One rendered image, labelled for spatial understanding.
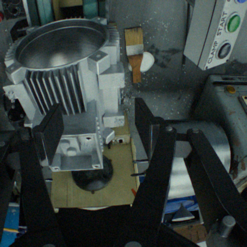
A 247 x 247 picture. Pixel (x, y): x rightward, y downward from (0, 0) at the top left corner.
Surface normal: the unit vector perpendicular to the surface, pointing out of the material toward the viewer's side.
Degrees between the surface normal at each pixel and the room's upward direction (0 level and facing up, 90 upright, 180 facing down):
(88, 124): 90
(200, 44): 66
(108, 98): 0
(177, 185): 28
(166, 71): 0
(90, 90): 36
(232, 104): 89
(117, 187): 90
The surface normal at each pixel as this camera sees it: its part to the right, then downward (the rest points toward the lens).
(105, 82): 0.11, 0.80
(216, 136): 0.04, -0.52
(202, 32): -0.87, 0.39
